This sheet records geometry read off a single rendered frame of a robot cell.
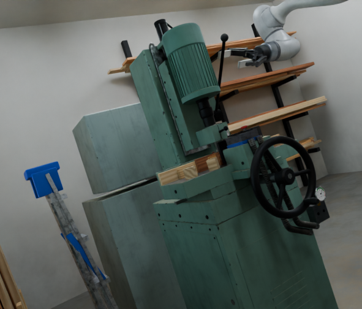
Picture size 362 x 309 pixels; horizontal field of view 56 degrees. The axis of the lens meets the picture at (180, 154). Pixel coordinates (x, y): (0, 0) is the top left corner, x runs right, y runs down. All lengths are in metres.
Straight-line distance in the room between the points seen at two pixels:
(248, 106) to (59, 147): 2.50
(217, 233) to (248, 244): 0.14
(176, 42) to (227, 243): 0.83
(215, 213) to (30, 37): 3.07
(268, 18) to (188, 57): 0.48
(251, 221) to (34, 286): 2.61
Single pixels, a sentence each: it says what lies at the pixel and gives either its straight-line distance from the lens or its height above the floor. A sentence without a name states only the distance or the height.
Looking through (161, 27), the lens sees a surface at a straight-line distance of 1.68.
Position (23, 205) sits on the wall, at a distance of 3.53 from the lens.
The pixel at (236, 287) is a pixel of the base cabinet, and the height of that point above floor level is 0.47.
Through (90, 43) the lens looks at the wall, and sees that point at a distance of 4.00.
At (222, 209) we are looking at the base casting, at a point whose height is 0.76.
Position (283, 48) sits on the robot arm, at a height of 1.31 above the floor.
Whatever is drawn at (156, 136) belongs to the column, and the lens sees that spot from 1.73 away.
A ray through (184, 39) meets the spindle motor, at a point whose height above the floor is 1.44.
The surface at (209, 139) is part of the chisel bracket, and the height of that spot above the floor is 1.02.
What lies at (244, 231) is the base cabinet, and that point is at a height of 0.64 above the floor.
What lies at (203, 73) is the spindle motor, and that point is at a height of 1.28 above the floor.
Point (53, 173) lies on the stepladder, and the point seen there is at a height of 1.10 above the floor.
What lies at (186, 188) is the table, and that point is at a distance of 1.21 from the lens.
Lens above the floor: 1.00
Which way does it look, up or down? level
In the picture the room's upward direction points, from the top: 18 degrees counter-clockwise
